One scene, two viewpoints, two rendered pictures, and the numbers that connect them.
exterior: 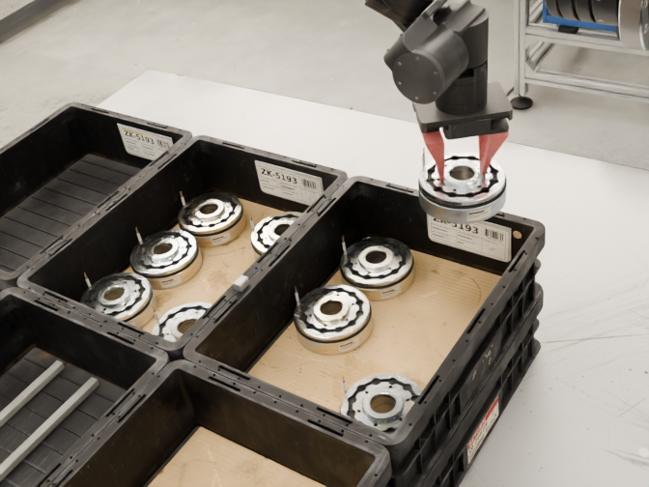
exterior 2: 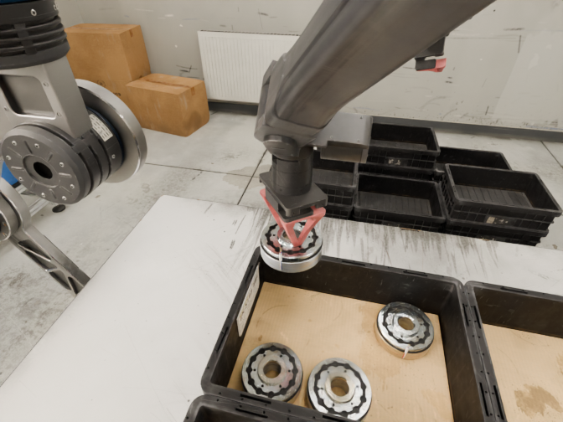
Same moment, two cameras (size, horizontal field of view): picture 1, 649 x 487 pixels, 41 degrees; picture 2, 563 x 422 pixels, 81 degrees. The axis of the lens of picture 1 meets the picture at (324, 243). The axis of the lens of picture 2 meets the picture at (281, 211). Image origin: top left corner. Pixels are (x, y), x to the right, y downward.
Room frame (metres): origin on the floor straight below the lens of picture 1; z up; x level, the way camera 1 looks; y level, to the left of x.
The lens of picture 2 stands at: (1.02, 0.17, 1.42)
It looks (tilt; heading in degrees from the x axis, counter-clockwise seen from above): 39 degrees down; 244
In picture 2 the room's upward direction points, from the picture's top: straight up
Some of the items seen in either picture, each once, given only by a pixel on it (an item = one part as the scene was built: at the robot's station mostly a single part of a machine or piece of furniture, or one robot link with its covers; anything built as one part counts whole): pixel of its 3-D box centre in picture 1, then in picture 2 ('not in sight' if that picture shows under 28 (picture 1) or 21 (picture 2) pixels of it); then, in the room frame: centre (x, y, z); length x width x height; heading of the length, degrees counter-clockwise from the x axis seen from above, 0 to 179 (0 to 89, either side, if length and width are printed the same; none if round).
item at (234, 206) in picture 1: (210, 212); not in sight; (1.11, 0.17, 0.86); 0.10 x 0.10 x 0.01
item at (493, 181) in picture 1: (462, 178); (291, 237); (0.83, -0.17, 1.04); 0.10 x 0.10 x 0.01
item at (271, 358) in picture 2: (376, 258); (271, 369); (0.92, -0.07, 0.86); 0.05 x 0.05 x 0.01
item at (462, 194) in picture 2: not in sight; (479, 223); (-0.35, -0.47, 0.37); 0.40 x 0.30 x 0.45; 141
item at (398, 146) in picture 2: not in sight; (389, 170); (-0.28, -1.04, 0.37); 0.40 x 0.30 x 0.45; 141
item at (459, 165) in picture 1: (462, 174); (291, 234); (0.83, -0.17, 1.04); 0.05 x 0.05 x 0.01
